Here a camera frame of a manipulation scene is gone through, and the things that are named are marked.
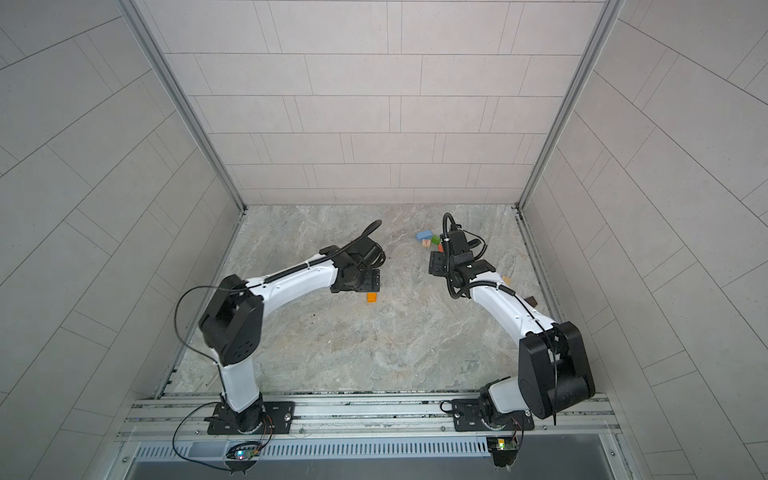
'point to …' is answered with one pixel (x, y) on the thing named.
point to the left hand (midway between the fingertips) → (373, 282)
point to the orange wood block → (371, 297)
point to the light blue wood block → (424, 235)
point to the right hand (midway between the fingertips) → (439, 259)
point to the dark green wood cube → (436, 239)
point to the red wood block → (440, 248)
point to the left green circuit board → (242, 457)
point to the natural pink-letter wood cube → (426, 243)
